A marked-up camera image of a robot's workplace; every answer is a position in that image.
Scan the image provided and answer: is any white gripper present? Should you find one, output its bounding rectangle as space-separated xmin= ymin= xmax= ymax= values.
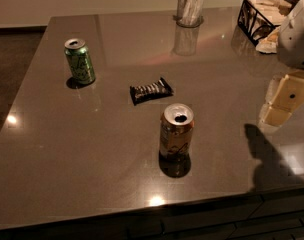
xmin=261 ymin=3 xmax=304 ymax=127

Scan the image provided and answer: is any orange soda can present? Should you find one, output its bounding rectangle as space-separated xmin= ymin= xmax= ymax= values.
xmin=159 ymin=103 xmax=194 ymax=161

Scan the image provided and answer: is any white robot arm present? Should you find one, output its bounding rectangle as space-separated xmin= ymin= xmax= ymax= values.
xmin=257 ymin=0 xmax=304 ymax=127

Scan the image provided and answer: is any green soda can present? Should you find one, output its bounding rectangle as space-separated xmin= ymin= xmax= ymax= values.
xmin=64 ymin=38 xmax=96 ymax=85

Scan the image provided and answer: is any black snack bar wrapper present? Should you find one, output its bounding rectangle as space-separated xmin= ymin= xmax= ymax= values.
xmin=130 ymin=78 xmax=174 ymax=105

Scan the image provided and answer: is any clear glass cup with straws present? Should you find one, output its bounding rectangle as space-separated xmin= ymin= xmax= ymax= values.
xmin=176 ymin=0 xmax=204 ymax=28

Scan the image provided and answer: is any black wire napkin basket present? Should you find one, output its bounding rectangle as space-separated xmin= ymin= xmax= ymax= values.
xmin=238 ymin=0 xmax=293 ymax=45

